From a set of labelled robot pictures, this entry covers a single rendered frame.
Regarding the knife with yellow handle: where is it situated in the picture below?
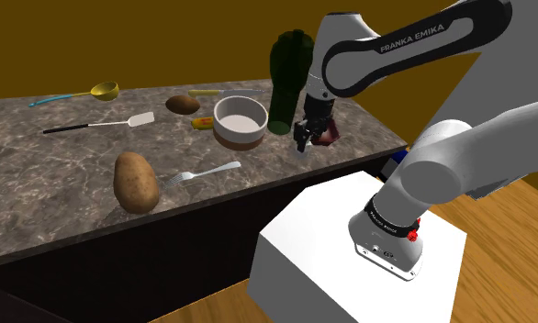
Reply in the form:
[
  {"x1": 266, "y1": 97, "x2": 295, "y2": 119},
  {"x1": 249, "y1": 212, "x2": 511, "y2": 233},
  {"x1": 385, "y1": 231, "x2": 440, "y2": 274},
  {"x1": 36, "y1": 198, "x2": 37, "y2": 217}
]
[{"x1": 187, "y1": 88, "x2": 265, "y2": 97}]

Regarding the silver fork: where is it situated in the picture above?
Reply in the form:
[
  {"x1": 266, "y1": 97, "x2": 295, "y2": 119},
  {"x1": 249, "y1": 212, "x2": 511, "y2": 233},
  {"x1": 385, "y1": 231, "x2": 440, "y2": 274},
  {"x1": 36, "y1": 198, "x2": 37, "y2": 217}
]
[{"x1": 164, "y1": 161, "x2": 242, "y2": 188}]

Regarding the dark red object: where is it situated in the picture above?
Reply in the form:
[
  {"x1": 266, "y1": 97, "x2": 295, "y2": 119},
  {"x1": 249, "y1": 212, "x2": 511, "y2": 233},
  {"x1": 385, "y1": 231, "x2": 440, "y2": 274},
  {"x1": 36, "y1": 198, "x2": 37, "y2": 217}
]
[{"x1": 312, "y1": 117, "x2": 342, "y2": 148}]

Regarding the white and brown bowl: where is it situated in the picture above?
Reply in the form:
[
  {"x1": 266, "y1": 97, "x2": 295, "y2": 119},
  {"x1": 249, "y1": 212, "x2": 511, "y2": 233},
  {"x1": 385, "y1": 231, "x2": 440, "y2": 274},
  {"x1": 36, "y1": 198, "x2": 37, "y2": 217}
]
[{"x1": 212, "y1": 95, "x2": 269, "y2": 151}]

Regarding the small brown potato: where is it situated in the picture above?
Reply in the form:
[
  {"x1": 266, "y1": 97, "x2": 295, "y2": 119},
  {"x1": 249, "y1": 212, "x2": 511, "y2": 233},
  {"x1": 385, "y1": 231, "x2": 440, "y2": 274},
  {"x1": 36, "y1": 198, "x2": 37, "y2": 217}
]
[{"x1": 164, "y1": 95, "x2": 202, "y2": 116}]

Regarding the yellow ladle with blue handle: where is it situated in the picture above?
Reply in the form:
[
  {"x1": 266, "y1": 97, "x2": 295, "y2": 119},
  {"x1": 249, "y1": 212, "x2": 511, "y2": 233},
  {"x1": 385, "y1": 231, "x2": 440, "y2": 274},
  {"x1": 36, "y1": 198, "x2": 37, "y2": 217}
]
[{"x1": 28, "y1": 81, "x2": 120, "y2": 108}]

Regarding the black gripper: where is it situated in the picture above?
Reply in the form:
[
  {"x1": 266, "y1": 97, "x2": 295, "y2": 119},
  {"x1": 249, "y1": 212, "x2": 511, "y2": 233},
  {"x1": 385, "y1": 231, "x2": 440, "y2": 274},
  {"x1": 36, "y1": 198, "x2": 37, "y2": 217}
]
[{"x1": 294, "y1": 95, "x2": 336, "y2": 154}]

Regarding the white spatula with black handle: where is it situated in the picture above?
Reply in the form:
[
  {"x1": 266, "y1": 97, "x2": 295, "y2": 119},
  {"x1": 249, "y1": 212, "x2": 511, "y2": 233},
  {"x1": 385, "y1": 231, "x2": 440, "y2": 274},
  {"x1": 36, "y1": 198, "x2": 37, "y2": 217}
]
[{"x1": 42, "y1": 111, "x2": 155, "y2": 135}]

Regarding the large brown potato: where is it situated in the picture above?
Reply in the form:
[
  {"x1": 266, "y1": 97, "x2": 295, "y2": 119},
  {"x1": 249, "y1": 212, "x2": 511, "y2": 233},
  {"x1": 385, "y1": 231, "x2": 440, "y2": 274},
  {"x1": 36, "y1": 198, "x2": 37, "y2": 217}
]
[{"x1": 113, "y1": 151, "x2": 161, "y2": 215}]

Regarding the dark green bottle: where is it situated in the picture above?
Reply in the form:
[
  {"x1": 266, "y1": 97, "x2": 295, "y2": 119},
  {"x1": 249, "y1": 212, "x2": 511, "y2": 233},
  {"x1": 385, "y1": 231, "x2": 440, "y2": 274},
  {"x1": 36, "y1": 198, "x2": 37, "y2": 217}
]
[{"x1": 266, "y1": 29, "x2": 316, "y2": 136}]

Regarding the blue and white object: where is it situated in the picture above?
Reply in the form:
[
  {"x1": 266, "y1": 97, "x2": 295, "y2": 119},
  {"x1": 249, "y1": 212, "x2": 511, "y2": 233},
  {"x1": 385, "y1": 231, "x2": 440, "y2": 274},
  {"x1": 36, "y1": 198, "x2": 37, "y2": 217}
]
[{"x1": 380, "y1": 149, "x2": 409, "y2": 179}]

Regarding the yellow and red small object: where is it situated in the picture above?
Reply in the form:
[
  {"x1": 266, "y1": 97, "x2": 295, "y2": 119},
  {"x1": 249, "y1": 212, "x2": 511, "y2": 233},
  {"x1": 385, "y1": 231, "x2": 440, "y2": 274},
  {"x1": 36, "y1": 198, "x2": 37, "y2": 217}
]
[{"x1": 191, "y1": 117, "x2": 216, "y2": 132}]

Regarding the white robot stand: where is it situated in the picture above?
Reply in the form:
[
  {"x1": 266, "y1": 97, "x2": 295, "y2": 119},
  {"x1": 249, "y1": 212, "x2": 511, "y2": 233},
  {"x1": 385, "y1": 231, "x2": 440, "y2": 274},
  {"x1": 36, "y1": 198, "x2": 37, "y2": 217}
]
[{"x1": 246, "y1": 170, "x2": 469, "y2": 323}]

